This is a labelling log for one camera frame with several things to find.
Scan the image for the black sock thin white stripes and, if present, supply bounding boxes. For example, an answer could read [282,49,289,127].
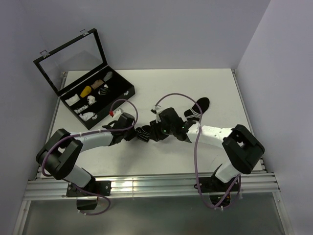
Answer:
[135,125,151,142]

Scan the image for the black ankle sock white cuff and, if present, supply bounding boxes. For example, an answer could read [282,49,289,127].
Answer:
[184,97,210,121]

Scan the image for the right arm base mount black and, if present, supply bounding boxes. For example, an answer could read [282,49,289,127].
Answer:
[199,176,241,207]

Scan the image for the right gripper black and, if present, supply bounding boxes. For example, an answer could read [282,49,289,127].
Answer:
[149,117,175,142]

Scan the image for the black white striped rolled sock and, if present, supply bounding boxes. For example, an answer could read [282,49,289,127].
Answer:
[98,84,110,95]

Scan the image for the white crumpled sock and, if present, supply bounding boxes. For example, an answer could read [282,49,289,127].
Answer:
[79,112,95,121]

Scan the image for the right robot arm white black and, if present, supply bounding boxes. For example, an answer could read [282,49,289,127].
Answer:
[150,106,265,191]

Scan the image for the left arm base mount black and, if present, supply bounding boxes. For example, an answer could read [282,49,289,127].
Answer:
[66,179,111,215]

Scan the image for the tan rolled sock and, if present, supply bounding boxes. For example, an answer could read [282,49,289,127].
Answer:
[91,79,104,90]

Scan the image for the black display case with lid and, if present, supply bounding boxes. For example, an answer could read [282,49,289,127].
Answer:
[33,28,135,130]

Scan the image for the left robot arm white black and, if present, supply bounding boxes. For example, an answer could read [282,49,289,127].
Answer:
[36,110,136,195]

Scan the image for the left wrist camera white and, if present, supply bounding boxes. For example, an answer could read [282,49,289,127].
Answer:
[109,109,124,119]

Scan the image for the yellow rolled sock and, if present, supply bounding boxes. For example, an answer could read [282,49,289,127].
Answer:
[80,86,92,98]

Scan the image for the white grey rolled sock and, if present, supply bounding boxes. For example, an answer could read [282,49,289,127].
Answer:
[87,95,96,106]

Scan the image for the aluminium frame rail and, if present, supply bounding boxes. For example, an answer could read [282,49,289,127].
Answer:
[22,172,280,201]

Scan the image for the white black patterned rolled sock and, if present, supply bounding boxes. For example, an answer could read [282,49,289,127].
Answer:
[74,105,89,114]

